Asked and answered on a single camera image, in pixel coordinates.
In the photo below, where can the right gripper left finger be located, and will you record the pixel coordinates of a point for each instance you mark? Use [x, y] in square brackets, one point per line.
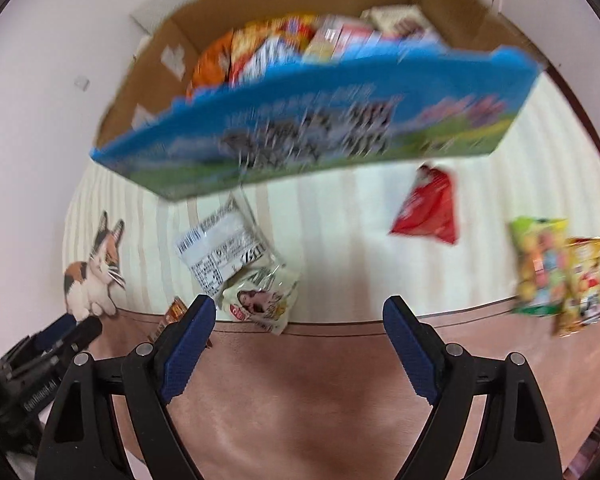
[82, 439]

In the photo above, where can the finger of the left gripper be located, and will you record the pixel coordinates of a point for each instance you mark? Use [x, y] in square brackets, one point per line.
[47, 338]
[77, 337]

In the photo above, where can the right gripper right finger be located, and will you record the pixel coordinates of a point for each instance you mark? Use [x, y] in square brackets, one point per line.
[516, 439]

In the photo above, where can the red triangular snack packet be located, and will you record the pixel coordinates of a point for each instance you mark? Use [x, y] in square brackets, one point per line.
[429, 208]

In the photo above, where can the yellow red noodle bag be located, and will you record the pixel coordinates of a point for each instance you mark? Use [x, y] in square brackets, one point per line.
[262, 44]

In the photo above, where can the yellow clear cracker bag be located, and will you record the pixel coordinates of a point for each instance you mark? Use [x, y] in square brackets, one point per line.
[323, 44]

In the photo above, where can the white chocolate biscuit packet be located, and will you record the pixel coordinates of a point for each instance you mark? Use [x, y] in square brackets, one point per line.
[407, 22]

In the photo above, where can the orange chip bag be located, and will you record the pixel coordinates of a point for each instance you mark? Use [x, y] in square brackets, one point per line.
[213, 66]

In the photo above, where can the red white spicy strip packet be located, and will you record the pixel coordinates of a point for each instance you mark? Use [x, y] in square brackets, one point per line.
[350, 34]

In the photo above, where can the brown pastry packet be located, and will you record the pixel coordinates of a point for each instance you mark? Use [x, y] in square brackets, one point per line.
[170, 322]

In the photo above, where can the yellow panda snack bag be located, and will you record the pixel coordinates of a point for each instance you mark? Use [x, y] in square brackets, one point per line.
[582, 301]

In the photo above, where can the grey white snack bag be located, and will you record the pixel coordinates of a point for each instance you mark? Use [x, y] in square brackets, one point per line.
[222, 245]

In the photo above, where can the colourful candy balls bag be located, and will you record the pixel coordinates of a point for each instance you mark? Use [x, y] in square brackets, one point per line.
[541, 264]

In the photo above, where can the cream woman picture packet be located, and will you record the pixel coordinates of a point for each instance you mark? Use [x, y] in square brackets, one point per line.
[262, 295]

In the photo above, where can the blue milk cardboard box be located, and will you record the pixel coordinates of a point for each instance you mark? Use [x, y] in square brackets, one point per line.
[389, 99]

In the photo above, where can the wall socket left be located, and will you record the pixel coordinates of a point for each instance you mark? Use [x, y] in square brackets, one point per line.
[82, 83]

